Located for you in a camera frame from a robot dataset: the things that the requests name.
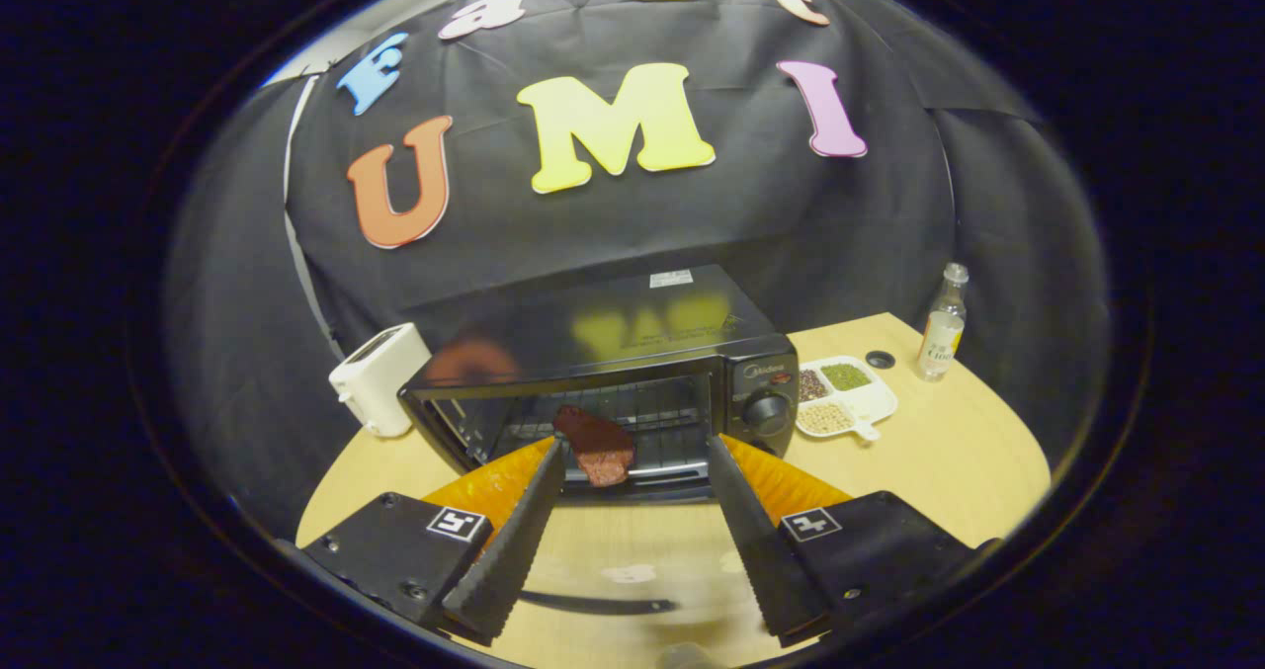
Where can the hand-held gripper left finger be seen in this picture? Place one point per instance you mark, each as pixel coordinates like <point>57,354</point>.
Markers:
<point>519,545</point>

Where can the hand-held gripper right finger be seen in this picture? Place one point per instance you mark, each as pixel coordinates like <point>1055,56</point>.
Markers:
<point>756,545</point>

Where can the brown meat slice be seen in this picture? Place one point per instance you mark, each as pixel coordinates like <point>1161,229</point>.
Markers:
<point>603,452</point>

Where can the black toaster oven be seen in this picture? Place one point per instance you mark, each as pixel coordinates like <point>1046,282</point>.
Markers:
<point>613,333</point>

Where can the white bread toaster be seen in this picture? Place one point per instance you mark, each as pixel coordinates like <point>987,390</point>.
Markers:
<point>380,377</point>

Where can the white divided seasoning plate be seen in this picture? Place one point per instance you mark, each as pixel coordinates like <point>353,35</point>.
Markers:
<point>850,402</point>

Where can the small black round cap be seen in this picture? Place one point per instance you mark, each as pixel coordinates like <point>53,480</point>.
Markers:
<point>880,360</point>

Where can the clear glass bottle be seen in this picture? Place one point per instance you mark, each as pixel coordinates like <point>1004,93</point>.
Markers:
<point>941,338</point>

